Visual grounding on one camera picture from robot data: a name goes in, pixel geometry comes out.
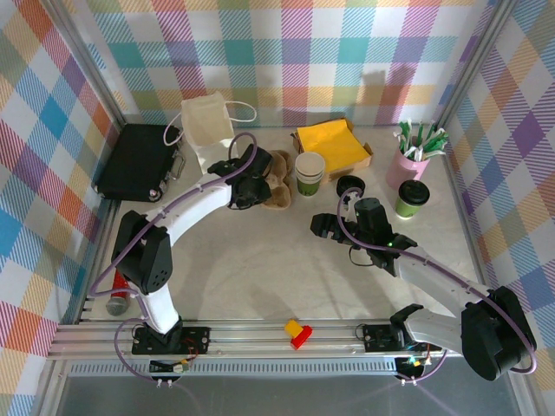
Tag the green white paper cup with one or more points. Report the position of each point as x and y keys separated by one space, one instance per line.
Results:
x=405 y=210
x=310 y=188
x=310 y=162

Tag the white paper takeout bag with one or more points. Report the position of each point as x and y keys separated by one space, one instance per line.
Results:
x=204 y=125

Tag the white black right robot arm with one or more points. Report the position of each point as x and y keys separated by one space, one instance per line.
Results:
x=438 y=281

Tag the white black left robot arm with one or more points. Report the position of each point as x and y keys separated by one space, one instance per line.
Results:
x=191 y=203

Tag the black cup lid stack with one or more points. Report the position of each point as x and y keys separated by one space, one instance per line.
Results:
x=351 y=186

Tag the yellow napkins in box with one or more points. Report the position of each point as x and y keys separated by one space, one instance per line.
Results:
x=351 y=167

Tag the pink straw holder cup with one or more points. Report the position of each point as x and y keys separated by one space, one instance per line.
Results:
x=405 y=171

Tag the yellow toy brick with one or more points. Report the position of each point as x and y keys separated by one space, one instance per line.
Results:
x=291 y=326

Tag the green white wrapped straw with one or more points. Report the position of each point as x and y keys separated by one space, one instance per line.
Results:
x=404 y=132
x=417 y=152
x=421 y=134
x=439 y=141
x=433 y=130

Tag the large red toy brick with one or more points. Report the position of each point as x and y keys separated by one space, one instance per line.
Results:
x=301 y=339

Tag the small electronics board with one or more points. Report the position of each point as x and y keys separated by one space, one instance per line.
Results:
x=414 y=363
x=178 y=367

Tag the black carrying case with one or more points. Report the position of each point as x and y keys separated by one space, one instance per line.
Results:
x=134 y=160

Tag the red grey cylindrical object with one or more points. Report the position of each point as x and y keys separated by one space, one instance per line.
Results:
x=118 y=303

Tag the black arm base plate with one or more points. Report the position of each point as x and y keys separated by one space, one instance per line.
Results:
x=197 y=340
x=377 y=338

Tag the long aluminium base rail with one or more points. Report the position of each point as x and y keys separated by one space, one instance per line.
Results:
x=251 y=342

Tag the aluminium frame post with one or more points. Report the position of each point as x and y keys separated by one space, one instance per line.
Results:
x=473 y=65
x=95 y=73

